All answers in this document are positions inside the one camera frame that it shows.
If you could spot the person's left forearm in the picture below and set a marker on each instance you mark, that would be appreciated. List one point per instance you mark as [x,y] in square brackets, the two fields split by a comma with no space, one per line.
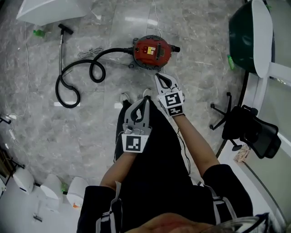
[120,169]

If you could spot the black office chair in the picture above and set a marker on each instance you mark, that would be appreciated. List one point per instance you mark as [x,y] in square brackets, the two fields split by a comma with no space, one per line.
[254,132]

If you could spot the person's white shoe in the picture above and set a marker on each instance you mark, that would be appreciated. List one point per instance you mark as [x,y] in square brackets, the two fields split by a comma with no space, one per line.
[147,92]
[125,97]

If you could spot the person's black shirt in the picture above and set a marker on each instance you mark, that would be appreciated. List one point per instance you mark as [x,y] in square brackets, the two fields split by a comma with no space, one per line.
[163,193]

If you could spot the person's white left shoe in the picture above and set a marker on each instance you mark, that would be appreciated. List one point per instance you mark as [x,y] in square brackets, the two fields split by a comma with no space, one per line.
[125,97]

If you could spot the white power strip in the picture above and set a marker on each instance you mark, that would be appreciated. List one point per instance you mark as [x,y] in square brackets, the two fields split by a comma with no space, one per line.
[11,134]

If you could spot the crumpled beige bag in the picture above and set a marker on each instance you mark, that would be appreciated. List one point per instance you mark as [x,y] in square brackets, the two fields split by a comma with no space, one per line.
[242,153]

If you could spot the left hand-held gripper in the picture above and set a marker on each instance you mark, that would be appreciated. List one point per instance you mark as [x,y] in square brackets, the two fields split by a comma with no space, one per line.
[135,142]

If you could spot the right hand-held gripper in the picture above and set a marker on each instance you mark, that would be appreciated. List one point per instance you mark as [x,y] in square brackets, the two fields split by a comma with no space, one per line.
[174,102]

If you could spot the small metal fixture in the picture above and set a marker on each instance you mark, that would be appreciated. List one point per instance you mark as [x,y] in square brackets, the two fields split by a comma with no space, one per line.
[37,217]

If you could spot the red vacuum cleaner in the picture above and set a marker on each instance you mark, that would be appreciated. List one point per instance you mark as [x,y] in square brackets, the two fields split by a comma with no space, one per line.
[145,57]

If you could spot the person's white right shoe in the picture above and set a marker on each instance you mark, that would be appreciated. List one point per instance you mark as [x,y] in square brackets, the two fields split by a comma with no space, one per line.
[147,92]

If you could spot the clear eyeglasses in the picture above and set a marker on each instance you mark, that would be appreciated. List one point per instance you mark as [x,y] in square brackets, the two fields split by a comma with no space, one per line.
[241,224]

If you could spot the person's right forearm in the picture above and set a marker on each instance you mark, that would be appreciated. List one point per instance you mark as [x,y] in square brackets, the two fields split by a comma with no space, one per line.
[197,145]

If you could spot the person's black trousers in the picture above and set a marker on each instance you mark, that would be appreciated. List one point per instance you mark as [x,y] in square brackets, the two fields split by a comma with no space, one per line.
[159,136]

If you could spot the green plastic bottle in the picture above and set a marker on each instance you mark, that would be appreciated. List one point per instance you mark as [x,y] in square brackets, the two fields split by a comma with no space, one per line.
[39,33]
[231,62]

